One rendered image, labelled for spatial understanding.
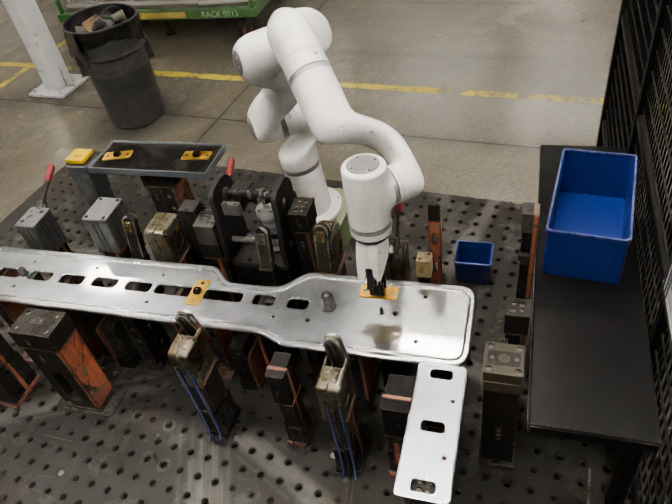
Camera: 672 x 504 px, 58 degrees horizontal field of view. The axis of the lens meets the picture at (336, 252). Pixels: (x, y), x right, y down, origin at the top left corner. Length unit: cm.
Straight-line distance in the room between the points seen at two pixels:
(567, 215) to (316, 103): 71
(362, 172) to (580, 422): 59
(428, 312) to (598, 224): 47
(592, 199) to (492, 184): 176
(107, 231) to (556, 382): 117
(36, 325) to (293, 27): 93
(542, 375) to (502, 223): 89
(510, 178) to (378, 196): 233
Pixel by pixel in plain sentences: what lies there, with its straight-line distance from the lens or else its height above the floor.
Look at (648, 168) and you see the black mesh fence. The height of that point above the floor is 116.
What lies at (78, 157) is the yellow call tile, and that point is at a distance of 192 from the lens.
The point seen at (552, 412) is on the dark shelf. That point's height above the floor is 103.
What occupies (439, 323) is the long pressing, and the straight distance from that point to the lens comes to 136.
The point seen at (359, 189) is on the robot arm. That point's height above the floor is 138.
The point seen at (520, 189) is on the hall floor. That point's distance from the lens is 334.
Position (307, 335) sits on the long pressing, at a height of 100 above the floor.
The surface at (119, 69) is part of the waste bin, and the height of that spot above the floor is 44.
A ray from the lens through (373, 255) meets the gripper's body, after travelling 119.
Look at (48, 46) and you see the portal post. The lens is 538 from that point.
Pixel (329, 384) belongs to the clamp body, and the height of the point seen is 105.
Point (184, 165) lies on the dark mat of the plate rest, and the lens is 171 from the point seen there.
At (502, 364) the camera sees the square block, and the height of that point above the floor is 106.
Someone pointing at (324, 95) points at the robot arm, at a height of 149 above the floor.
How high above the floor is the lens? 204
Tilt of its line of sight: 43 degrees down
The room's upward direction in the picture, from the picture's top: 11 degrees counter-clockwise
